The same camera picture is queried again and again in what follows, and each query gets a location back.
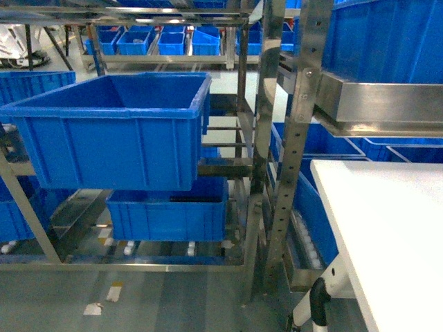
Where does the blue bin lower shelf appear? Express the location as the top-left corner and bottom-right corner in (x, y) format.
(106, 177), (229, 242)

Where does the large blue bin on rack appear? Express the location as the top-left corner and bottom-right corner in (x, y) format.
(1, 72), (212, 191)

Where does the black table leg joint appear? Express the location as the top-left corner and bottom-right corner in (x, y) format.
(309, 277), (331, 328)

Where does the white work table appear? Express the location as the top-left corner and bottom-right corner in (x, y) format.
(310, 160), (442, 331)

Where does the large blue bin upper left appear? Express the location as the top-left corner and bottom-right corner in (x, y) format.
(323, 1), (442, 84)

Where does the stainless steel shelf rail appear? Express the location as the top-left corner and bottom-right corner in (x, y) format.
(314, 72), (442, 138)

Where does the steel rack upright post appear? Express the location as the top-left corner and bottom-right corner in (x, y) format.
(264, 1), (334, 292)

